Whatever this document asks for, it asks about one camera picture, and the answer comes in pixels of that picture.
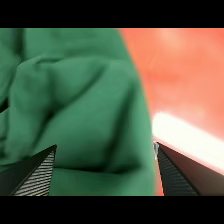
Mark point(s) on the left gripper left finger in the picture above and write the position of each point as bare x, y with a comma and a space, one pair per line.
31, 176

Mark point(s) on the green shirt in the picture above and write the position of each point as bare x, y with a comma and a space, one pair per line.
80, 110

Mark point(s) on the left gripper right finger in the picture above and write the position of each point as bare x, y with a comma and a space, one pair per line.
186, 176

